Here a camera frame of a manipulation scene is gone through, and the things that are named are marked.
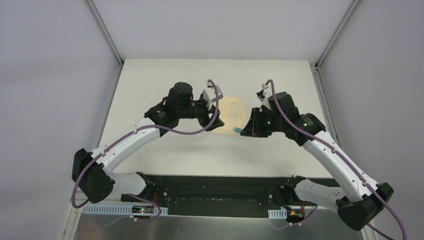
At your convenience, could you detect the white cable duct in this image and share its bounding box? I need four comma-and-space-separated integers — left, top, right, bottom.
267, 208, 288, 220
82, 203, 169, 217

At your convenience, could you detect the left white cable duct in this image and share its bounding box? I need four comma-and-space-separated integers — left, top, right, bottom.
82, 203, 169, 217

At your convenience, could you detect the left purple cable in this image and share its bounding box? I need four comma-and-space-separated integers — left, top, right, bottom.
71, 79, 221, 223

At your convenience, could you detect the right white cable duct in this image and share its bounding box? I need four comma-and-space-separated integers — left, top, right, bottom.
267, 208, 288, 220

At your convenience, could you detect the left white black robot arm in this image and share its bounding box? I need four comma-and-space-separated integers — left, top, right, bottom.
71, 79, 225, 209

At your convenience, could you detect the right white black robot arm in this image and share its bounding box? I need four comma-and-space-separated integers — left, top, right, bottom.
240, 90, 394, 231

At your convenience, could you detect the purple cable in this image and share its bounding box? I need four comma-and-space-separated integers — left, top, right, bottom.
71, 79, 221, 223
268, 79, 408, 240

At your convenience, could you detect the green white glue stick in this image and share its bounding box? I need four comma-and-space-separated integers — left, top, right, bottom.
233, 127, 243, 134

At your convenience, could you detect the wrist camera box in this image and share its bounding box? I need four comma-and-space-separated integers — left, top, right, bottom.
202, 85, 224, 109
256, 84, 272, 102

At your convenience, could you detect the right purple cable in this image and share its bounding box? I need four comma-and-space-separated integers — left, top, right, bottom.
268, 79, 408, 240

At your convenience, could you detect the cream paper envelope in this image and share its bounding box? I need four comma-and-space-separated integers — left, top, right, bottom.
211, 96, 247, 135

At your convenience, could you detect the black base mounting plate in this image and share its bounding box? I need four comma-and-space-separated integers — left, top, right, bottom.
120, 172, 340, 219

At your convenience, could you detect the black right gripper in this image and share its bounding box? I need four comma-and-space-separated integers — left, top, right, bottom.
241, 107, 285, 138

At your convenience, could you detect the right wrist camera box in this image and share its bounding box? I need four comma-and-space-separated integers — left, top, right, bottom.
256, 84, 272, 102

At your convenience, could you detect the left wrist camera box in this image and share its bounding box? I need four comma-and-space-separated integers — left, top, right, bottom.
202, 85, 224, 109

